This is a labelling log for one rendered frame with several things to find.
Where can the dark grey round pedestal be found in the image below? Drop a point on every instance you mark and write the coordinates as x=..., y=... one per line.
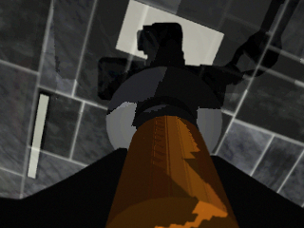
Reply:
x=160, y=90

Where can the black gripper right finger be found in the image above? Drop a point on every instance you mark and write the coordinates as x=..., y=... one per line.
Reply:
x=255, y=205

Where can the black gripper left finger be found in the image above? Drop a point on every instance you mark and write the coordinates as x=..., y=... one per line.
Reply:
x=83, y=200

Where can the orange cylinder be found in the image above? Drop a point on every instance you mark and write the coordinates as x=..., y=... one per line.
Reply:
x=169, y=181

